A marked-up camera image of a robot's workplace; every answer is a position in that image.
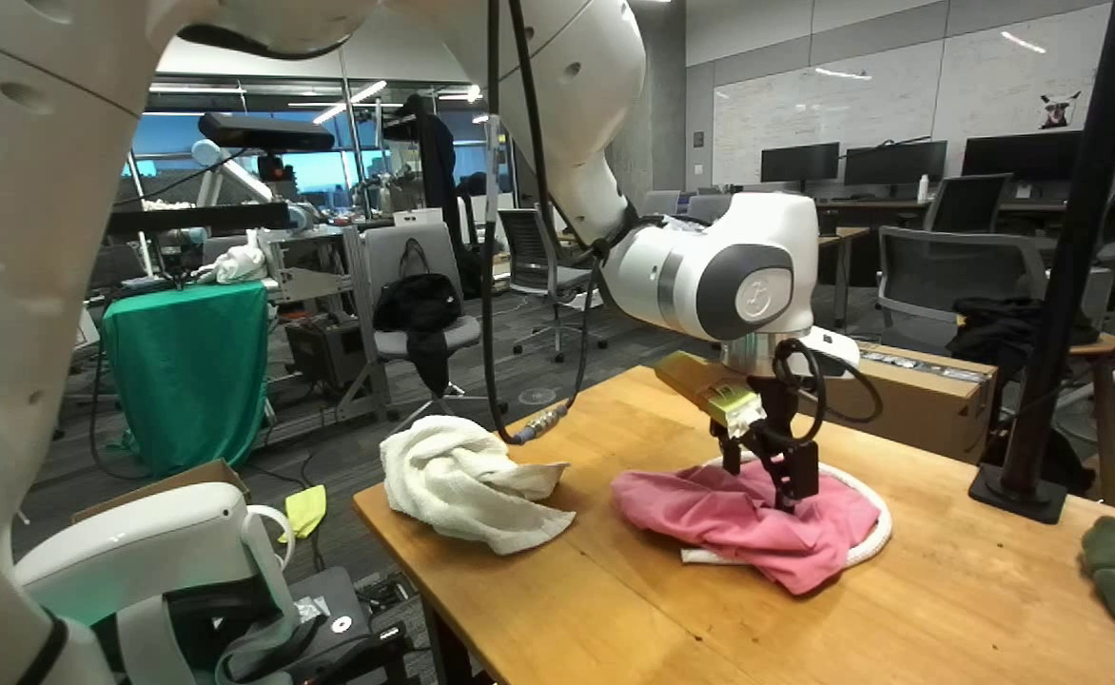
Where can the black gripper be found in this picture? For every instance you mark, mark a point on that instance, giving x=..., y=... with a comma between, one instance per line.
x=776, y=444

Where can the hot pink cloth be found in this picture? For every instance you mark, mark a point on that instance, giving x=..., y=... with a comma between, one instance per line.
x=759, y=517

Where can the white towel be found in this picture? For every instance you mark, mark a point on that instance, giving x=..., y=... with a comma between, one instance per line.
x=464, y=481

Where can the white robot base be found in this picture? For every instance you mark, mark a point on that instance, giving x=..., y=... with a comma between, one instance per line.
x=74, y=82

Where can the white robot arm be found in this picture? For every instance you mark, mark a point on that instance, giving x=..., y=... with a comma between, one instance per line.
x=569, y=75

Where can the cardboard box beside table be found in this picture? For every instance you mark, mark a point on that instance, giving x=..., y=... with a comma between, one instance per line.
x=918, y=397

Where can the black office chair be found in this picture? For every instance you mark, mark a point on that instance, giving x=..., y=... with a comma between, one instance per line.
x=423, y=320

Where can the yellow crumpled paper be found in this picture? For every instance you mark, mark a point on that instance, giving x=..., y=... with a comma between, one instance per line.
x=305, y=510

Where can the green cloth covered bin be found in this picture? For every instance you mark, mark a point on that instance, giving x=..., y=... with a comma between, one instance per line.
x=193, y=370

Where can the black camera tripod stand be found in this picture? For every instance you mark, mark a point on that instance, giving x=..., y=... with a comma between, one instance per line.
x=1017, y=481

